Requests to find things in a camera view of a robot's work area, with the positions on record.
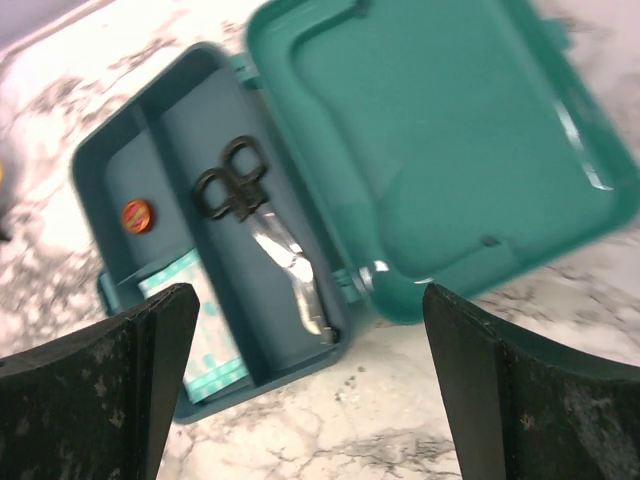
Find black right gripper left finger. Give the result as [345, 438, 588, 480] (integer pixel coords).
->
[1, 283, 199, 479]

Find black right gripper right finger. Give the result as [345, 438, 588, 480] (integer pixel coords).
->
[422, 284, 639, 479]

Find teal plaster sheet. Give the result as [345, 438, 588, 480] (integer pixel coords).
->
[138, 250, 248, 403]

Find small red brown cap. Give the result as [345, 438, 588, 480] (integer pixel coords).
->
[121, 198, 155, 235]

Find black handled scissors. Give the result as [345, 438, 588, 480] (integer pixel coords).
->
[193, 135, 339, 345]

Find teal medicine kit box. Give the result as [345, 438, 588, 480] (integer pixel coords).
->
[94, 0, 640, 326]

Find teal divided tray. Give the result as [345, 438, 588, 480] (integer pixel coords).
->
[72, 43, 352, 424]

